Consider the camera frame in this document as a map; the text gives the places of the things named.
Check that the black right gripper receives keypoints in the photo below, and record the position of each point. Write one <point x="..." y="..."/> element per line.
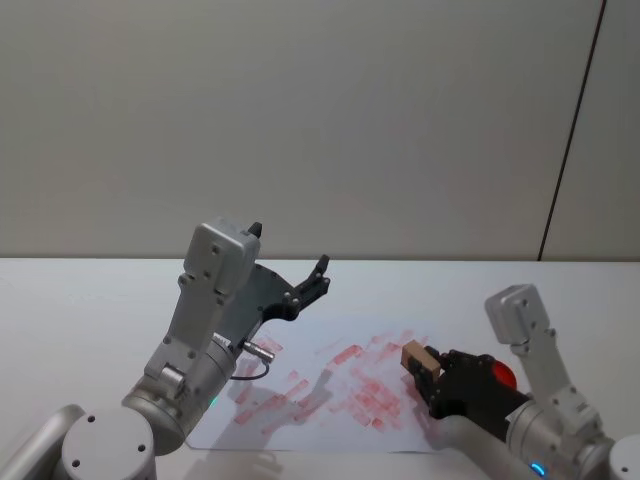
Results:
<point x="475" y="392"/>

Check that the white paper with red marks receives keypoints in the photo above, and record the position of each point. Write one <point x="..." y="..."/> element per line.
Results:
<point x="320" y="410"/>

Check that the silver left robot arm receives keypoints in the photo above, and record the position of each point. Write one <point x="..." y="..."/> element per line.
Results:
<point x="200" y="305"/>

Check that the red round ink pad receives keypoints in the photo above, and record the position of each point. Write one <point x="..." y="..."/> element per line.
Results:
<point x="504" y="376"/>

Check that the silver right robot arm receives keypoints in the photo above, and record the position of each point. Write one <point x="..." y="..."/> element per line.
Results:
<point x="550" y="415"/>

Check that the wooden block stamp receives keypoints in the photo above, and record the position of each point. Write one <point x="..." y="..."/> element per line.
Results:
<point x="419" y="359"/>

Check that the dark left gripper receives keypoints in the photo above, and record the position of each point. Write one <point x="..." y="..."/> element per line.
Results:
<point x="252" y="300"/>

